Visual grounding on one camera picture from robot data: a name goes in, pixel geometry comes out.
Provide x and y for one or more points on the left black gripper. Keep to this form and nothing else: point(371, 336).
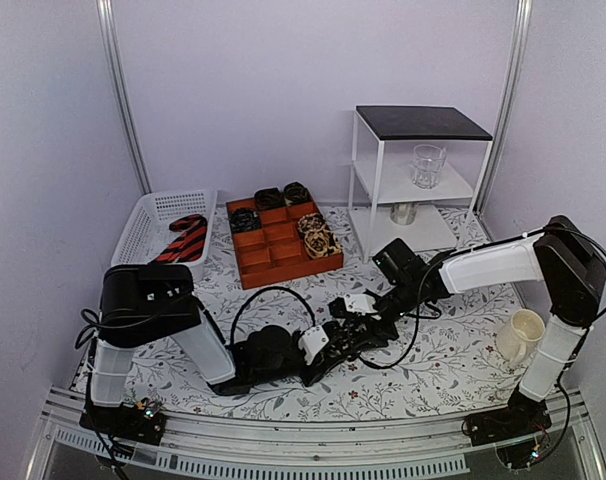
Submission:
point(319, 372)

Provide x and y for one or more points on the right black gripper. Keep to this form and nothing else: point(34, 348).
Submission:
point(376, 338)

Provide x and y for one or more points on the black white floral tie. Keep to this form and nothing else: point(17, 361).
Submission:
point(355, 336)

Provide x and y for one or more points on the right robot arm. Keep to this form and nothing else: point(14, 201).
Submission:
point(571, 265)

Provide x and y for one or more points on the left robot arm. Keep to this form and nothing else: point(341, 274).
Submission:
point(143, 303)

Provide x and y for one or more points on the floral table mat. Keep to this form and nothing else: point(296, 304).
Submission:
point(446, 362)

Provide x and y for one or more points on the metal cup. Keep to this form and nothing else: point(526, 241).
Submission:
point(403, 214)

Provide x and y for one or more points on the rolled beige patterned tie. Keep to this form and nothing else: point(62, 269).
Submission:
point(321, 244)

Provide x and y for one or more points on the cream ceramic mug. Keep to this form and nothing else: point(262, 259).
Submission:
point(517, 339)

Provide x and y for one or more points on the rolled black beige tie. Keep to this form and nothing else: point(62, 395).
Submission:
point(311, 222)

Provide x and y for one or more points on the red wooden compartment tray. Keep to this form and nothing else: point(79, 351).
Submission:
point(275, 252)

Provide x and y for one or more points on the white shelf black top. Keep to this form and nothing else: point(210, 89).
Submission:
point(401, 158)

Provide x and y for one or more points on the clear drinking glass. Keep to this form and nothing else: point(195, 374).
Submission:
point(427, 165)

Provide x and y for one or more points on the rolled dark olive tie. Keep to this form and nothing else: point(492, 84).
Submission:
point(296, 193)

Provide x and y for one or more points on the rolled black patterned tie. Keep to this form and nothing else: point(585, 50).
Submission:
point(244, 220)

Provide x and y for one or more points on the rolled dark brown tie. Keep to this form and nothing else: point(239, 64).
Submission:
point(268, 199)

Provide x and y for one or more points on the red black striped tie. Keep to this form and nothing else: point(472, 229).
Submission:
point(189, 245)

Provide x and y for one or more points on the white plastic basket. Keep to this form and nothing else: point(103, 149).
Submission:
point(146, 233)

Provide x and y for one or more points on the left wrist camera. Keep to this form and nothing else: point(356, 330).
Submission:
point(315, 343)

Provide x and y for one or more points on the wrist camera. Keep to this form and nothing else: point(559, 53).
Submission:
point(315, 343)
point(354, 306)

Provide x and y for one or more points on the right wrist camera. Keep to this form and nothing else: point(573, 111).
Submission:
point(354, 306)

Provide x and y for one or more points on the front metal rail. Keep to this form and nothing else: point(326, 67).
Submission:
point(203, 447)

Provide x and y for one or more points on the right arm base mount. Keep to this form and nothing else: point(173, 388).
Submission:
point(520, 417)

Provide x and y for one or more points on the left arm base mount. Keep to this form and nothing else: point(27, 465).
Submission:
point(142, 422)

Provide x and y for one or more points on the right metal frame post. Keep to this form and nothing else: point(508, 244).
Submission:
point(495, 147)

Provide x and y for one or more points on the metal frame post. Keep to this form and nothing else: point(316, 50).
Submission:
point(495, 147)
point(109, 37)

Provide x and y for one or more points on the left metal frame post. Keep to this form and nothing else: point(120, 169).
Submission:
point(109, 37)

